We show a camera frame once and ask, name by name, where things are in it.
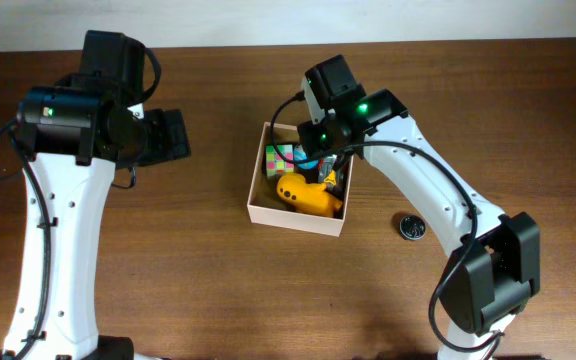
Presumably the red grey toy car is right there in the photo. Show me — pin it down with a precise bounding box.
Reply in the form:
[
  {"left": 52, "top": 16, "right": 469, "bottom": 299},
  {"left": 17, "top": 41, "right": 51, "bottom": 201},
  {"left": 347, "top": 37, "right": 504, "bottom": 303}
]
[{"left": 318, "top": 155, "right": 348, "bottom": 198}]

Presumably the pastel puzzle cube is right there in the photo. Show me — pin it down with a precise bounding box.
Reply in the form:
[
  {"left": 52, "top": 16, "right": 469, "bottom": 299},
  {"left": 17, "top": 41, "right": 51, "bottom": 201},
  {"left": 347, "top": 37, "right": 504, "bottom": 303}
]
[{"left": 265, "top": 144, "right": 294, "bottom": 179}]

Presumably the orange toy figure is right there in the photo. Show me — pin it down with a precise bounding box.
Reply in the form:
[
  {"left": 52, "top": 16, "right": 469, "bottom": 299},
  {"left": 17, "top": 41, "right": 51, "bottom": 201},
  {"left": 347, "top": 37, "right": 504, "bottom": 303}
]
[{"left": 276, "top": 173, "right": 343, "bottom": 218}]

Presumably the blue ball with eyes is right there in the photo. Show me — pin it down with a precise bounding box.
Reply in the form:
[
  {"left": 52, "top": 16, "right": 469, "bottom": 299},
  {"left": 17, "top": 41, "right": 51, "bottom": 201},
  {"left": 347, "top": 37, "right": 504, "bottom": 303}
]
[{"left": 293, "top": 144, "right": 319, "bottom": 170}]

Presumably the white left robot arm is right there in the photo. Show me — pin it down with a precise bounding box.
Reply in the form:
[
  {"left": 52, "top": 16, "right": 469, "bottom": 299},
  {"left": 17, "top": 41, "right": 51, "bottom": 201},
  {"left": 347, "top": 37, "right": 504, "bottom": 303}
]
[{"left": 0, "top": 87, "right": 190, "bottom": 359}]

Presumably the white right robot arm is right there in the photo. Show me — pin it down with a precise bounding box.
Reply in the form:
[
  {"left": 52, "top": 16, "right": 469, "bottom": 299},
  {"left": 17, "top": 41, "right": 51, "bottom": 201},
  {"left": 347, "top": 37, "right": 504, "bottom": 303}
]
[{"left": 295, "top": 87, "right": 540, "bottom": 359}]

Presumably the pink cardboard box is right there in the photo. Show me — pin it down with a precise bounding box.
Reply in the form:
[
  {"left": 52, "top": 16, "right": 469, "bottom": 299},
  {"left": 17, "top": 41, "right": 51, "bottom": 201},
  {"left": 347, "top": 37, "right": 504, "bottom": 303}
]
[{"left": 246, "top": 122, "right": 353, "bottom": 237}]

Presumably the black round cap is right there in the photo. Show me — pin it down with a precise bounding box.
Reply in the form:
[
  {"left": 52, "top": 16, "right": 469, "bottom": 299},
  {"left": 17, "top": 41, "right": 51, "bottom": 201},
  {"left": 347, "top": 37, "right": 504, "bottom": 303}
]
[{"left": 399, "top": 214, "right": 426, "bottom": 241}]

